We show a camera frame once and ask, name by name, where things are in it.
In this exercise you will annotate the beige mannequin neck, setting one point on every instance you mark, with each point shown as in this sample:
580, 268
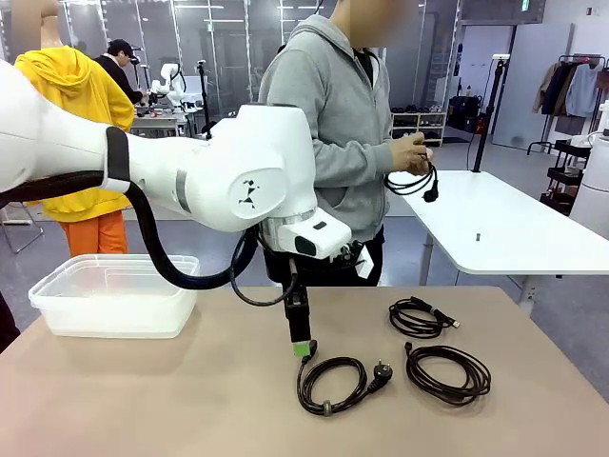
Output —
51, 24

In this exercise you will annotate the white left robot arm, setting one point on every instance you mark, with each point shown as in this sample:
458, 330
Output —
200, 166

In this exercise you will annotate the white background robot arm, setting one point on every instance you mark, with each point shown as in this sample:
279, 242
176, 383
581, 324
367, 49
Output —
171, 85

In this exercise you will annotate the clear plastic storage container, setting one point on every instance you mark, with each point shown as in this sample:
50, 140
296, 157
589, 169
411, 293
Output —
114, 304

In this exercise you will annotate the mannequin yellow hoodie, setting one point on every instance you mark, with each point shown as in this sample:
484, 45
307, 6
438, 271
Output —
71, 119

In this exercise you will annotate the mannequin orange trousers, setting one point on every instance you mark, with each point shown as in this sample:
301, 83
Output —
95, 235

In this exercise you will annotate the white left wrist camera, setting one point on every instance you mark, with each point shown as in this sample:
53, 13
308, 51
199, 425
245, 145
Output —
365, 264

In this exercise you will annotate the metal folding chair frame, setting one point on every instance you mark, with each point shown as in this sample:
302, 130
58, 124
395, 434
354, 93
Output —
19, 238

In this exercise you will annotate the background workbench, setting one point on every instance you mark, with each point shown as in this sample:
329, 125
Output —
157, 121

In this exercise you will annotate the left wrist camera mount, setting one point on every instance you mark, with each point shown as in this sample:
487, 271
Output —
346, 252

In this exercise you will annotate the person's right forearm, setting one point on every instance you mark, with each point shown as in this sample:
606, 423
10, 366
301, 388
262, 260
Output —
352, 159

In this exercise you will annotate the wooden shoe rack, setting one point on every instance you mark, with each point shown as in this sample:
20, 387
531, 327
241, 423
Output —
435, 121

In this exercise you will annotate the person's right hand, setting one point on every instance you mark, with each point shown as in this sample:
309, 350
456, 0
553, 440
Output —
404, 157

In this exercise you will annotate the person's left hand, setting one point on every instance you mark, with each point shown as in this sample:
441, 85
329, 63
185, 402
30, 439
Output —
418, 138

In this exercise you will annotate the dark rounded object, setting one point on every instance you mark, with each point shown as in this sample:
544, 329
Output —
7, 323

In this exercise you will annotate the background person in black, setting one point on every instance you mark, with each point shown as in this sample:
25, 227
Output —
116, 66

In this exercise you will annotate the grey zip hoodie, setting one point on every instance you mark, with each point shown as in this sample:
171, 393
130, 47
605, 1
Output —
342, 95

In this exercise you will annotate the clothes rack with garments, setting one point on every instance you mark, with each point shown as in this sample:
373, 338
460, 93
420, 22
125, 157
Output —
571, 90

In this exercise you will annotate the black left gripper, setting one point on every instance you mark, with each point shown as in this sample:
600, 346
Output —
276, 266

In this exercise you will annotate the black background tripod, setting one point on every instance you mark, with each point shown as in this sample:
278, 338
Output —
204, 95

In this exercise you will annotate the black utility cart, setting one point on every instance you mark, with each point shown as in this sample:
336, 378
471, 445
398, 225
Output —
563, 181

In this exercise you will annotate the black bags by wall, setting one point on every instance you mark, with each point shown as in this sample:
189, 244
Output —
466, 114

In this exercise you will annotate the white side table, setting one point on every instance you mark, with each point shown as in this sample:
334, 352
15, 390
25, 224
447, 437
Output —
499, 224

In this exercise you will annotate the person's black trousers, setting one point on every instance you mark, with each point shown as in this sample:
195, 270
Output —
373, 257

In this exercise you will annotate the white rounded machine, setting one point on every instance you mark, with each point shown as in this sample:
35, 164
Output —
595, 185

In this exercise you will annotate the black pole with white top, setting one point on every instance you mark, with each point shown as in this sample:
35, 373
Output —
487, 109

